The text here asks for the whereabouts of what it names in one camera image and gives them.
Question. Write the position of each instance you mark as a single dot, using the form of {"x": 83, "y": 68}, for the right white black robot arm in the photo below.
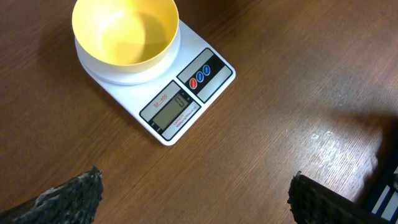
{"x": 379, "y": 198}

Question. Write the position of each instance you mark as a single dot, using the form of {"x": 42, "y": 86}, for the white digital kitchen scale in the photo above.
{"x": 169, "y": 97}

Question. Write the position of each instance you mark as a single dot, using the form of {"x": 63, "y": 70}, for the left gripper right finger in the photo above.
{"x": 312, "y": 203}

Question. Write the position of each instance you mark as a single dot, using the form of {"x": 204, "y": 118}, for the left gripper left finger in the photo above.
{"x": 75, "y": 201}

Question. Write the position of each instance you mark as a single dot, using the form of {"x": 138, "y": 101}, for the pale yellow plastic bowl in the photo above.
{"x": 129, "y": 35}

